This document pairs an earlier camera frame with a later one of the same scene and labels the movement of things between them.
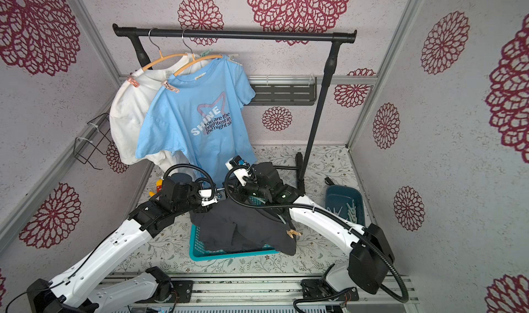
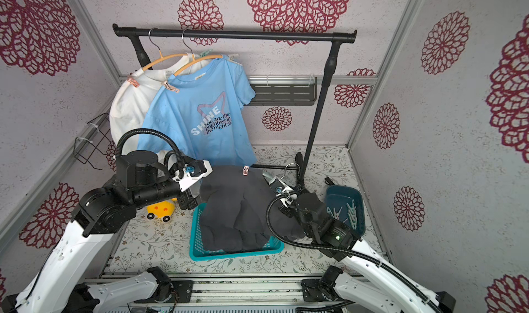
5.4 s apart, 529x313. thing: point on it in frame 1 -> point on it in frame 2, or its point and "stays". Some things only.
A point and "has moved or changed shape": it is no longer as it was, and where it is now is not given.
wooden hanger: [196, 61] stays
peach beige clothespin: [169, 86] stays
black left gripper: [205, 209] -> [188, 199]
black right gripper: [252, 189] -> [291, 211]
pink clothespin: [133, 81] stays
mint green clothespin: [205, 52] stays
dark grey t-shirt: [229, 224] has moved or changed shape
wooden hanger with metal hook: [162, 58] stays
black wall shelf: [283, 90] stays
